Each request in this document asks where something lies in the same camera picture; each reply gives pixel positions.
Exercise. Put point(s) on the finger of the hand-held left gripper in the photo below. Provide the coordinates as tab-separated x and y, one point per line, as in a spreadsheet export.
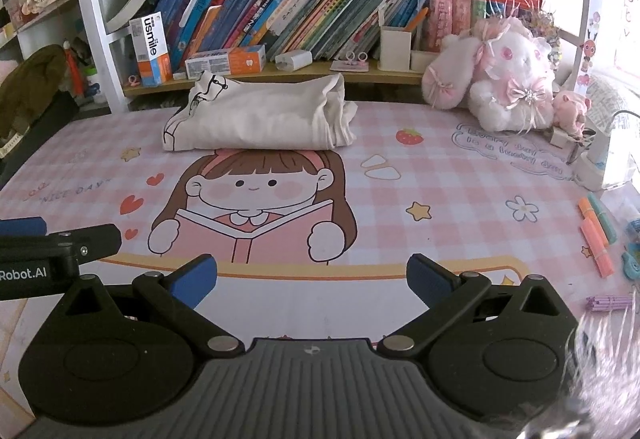
22	226
97	240

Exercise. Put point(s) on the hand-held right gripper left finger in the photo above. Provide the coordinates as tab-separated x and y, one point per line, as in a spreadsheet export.
196	280

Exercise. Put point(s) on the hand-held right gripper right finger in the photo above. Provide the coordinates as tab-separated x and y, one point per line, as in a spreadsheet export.
429	278

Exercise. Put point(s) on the cream canvas tote bag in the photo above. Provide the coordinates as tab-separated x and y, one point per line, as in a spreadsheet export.
260	119

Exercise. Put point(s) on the pink checked desk mat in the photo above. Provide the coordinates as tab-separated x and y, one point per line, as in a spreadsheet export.
450	199

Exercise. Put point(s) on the white perforated belt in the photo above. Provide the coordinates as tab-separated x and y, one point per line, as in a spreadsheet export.
12	142

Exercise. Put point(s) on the black flat board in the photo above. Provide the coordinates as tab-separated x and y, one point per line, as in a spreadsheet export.
35	139

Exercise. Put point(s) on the olive brown garment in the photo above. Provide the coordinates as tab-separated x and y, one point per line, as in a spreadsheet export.
30	84

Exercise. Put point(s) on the pink fuzzy cloth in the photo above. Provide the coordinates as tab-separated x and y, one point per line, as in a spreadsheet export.
7	69

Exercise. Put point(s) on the white jar with green rim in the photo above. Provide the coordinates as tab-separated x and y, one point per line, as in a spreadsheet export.
92	81

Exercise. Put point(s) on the red tassel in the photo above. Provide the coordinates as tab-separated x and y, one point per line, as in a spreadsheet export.
75	69

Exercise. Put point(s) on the bundle of purple sticks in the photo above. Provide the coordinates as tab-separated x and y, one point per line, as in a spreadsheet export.
607	303

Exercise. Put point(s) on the teal highlighter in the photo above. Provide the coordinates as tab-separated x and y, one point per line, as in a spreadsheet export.
603	219

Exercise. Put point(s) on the white charger device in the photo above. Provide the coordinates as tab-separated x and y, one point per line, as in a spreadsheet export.
592	169

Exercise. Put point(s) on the tall orange white box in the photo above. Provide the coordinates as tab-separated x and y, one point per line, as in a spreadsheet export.
150	49

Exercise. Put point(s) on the clear plastic film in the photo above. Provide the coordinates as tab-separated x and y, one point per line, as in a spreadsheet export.
605	369

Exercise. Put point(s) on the blue toy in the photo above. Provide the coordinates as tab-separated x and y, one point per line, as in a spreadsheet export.
632	264

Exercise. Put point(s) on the pink white plush rabbit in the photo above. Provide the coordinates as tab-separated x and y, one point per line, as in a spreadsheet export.
505	84

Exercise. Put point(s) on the white low box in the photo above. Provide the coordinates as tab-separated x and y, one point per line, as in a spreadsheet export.
422	60

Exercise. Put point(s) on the flat orange white box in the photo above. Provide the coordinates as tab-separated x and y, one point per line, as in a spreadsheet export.
225	63

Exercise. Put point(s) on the small pink plush pig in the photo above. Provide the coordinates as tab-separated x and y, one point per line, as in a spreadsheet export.
570	111

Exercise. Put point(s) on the white pen holder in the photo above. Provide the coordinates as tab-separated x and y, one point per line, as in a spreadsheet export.
395	50

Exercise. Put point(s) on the white charger box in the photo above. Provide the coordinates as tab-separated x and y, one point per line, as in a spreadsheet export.
294	60

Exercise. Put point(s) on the pink patterned box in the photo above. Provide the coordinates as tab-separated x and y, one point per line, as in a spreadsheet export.
450	19

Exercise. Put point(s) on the row of books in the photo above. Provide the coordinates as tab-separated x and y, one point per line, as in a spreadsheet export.
280	14

